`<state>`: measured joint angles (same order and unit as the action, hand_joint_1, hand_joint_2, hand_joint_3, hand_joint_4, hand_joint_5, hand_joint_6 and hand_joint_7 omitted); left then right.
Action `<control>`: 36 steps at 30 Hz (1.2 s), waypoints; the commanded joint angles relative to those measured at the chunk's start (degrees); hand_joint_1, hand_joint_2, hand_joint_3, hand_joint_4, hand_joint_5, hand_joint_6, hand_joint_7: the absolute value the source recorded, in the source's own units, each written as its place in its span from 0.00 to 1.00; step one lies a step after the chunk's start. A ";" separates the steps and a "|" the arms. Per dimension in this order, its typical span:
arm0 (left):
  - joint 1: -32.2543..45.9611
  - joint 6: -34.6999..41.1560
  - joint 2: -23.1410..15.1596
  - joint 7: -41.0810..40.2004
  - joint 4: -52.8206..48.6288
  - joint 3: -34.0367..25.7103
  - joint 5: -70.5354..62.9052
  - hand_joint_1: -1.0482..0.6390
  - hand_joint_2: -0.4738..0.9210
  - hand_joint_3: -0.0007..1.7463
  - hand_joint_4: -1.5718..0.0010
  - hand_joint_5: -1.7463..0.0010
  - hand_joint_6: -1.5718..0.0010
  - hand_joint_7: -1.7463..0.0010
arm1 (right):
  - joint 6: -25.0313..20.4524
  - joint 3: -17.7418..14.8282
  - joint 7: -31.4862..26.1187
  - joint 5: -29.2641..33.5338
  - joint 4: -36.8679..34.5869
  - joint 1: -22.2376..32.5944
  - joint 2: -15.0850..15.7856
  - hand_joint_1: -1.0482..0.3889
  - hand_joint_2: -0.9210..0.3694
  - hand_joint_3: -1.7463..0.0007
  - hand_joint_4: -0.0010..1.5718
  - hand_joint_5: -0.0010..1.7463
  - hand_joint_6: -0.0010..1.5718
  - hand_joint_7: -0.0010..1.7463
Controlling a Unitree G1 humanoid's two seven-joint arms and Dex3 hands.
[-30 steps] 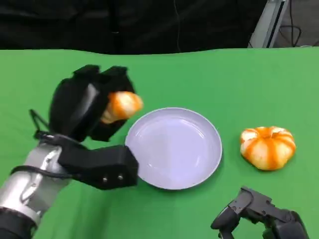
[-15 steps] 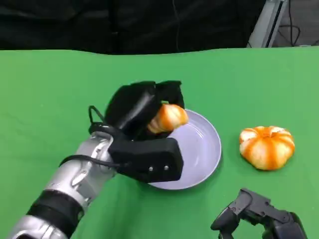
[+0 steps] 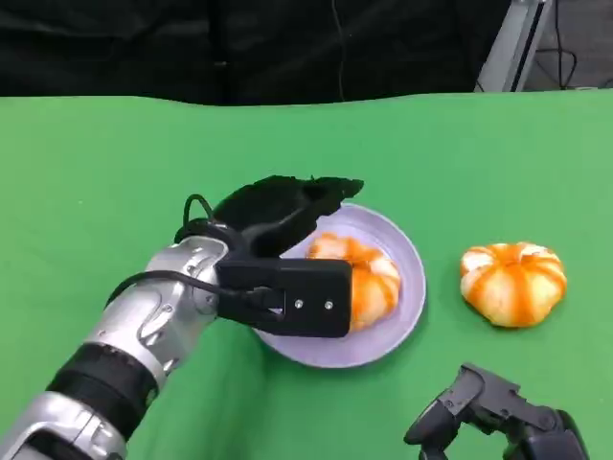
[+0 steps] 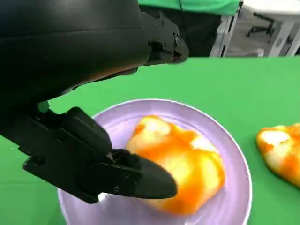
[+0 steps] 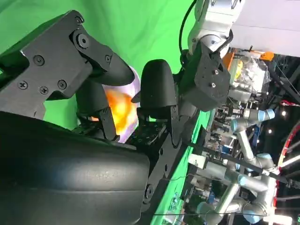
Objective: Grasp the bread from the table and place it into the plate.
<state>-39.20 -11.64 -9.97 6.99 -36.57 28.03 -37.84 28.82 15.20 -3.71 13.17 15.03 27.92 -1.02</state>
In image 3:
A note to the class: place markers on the silver metal stand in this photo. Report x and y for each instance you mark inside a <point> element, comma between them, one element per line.
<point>517,48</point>

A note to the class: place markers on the orange white toy bread roll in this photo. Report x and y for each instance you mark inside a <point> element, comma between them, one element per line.
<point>373,278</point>
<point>512,287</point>

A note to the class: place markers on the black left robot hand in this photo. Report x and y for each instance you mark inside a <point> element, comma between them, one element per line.
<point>273,206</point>

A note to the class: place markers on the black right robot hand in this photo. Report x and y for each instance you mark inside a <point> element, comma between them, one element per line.
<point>498,421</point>

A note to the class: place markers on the lilac plate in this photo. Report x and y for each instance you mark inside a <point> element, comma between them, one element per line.
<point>335,350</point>

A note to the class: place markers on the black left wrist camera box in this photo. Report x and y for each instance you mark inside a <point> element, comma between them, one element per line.
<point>311,287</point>

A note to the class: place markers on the black backdrop cloth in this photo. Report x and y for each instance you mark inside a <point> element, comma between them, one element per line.
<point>143,48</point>

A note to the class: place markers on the green table cloth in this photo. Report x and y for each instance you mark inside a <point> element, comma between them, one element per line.
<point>96,167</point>

